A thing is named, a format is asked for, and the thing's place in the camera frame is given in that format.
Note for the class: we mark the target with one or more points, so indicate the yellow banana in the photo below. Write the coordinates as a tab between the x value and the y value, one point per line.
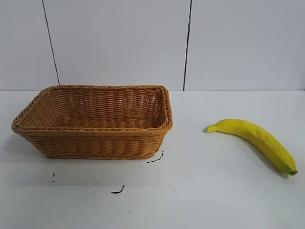
259	138

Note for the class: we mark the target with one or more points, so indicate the brown woven wicker basket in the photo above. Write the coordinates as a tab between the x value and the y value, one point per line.
95	143

